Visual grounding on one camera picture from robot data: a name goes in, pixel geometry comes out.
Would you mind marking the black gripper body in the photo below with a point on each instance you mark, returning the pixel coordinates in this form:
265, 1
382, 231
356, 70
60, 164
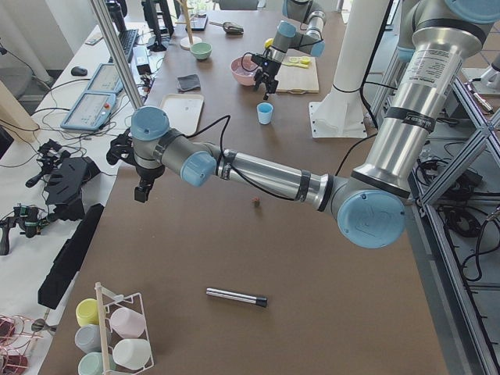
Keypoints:
146, 176
270, 67

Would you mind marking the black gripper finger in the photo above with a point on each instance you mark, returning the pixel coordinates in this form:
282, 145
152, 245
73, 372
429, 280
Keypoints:
258, 81
141, 193
273, 86

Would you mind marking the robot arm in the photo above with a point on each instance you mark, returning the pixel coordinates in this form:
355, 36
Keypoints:
436, 38
311, 16

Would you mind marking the pile of clear ice cubes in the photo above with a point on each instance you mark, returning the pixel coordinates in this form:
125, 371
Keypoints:
246, 70

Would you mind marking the light blue cup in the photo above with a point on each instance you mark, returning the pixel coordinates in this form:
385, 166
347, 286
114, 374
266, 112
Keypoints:
264, 112

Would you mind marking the steel ice scoop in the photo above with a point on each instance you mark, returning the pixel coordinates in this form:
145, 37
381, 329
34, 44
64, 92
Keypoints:
229, 28

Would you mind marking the wooden cup stand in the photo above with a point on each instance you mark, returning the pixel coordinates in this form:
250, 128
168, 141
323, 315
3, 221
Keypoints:
191, 39

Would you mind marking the white cup rack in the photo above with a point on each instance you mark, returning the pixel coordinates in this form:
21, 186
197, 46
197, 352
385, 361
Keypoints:
108, 302

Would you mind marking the pink cup in rack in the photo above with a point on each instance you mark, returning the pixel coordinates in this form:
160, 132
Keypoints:
127, 323

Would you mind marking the yellow cup in rack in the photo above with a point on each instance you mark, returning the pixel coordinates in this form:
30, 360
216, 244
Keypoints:
87, 312

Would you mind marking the grey cup in rack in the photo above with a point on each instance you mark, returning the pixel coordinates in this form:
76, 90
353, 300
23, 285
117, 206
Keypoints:
88, 338

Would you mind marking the white cup in rack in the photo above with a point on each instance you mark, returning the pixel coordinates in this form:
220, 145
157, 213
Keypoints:
132, 353

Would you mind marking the green cup in rack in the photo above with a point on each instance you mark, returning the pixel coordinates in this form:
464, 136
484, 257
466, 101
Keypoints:
91, 364

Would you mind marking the pink bowl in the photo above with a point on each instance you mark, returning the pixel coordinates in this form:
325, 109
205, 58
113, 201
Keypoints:
245, 81

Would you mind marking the bamboo cutting board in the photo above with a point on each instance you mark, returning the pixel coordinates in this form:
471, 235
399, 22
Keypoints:
297, 81

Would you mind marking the yellow plastic knife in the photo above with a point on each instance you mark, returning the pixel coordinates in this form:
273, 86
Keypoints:
296, 64

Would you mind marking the lemon half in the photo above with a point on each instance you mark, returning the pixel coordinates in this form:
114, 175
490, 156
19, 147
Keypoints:
304, 60

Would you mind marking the green bowl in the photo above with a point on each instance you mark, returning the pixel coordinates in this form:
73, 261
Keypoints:
201, 50

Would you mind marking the grey folded cloth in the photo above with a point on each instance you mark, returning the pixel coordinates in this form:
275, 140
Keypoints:
188, 83

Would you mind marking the cream rabbit tray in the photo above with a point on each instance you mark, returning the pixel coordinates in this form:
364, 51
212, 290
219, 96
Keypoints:
183, 111

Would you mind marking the teach pendant lower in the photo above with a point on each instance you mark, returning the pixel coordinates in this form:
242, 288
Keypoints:
90, 112

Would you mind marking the teach pendant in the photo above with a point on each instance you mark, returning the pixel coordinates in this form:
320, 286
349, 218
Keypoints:
106, 79
90, 112

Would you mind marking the teach pendant upper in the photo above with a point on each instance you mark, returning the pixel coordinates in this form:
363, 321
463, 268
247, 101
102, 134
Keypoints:
106, 79

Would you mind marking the black monitor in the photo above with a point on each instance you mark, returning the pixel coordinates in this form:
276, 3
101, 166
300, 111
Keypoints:
161, 35

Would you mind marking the black computer mouse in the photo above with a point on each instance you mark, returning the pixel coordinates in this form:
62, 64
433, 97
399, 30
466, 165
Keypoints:
78, 71

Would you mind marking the black keyboard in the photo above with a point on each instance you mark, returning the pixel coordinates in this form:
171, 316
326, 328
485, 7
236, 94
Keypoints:
127, 40

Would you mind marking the steel muddler black tip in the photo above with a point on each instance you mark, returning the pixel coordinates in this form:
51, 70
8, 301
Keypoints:
251, 299

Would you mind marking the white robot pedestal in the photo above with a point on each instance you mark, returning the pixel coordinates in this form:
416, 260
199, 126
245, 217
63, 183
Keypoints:
340, 113

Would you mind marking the aluminium frame post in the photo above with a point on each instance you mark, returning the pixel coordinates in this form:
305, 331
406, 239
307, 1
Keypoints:
116, 51

